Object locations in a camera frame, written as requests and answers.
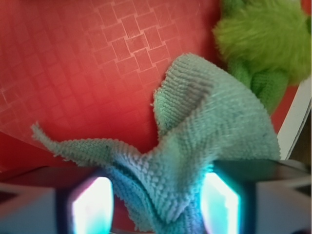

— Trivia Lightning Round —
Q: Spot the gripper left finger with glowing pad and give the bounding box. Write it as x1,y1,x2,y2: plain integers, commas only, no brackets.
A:
0,168,114,234

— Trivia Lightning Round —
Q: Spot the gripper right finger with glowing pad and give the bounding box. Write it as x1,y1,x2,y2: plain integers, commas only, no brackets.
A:
200,160,312,234

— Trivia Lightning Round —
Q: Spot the light blue microfiber cloth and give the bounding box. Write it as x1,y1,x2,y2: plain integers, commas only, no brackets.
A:
32,54,280,234

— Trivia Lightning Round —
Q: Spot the red plastic tray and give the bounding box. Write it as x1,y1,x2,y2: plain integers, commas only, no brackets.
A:
0,0,312,234

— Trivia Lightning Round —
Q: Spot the green frog plush toy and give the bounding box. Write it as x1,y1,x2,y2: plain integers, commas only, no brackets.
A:
213,0,312,114

